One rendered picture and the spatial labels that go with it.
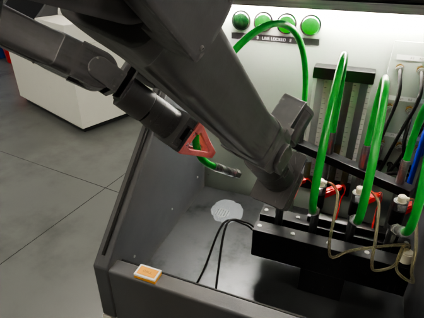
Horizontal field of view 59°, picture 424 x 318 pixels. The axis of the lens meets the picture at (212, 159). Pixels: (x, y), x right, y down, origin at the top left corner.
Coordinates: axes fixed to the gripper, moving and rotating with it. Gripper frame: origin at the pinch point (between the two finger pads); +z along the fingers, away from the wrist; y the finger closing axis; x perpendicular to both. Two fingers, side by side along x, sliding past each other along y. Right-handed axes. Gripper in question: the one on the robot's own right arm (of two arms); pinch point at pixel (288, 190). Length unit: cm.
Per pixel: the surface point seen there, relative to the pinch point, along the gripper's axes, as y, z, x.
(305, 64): 30.1, 5.7, 10.7
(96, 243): -51, 114, 129
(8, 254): -78, 91, 162
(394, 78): 38.7, 18.5, -6.4
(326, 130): 9.5, -11.1, -5.0
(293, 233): -5.8, 16.8, 0.1
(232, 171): -0.3, 2.1, 13.6
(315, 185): 1.1, -7.4, -6.0
